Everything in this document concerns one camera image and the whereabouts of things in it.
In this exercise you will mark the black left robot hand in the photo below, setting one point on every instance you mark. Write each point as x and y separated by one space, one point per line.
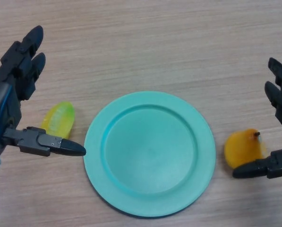
6 101

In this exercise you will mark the yellow orange pear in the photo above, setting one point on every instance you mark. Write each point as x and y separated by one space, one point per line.
242 147

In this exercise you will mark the green round plate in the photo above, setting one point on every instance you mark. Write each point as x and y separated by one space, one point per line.
150 153

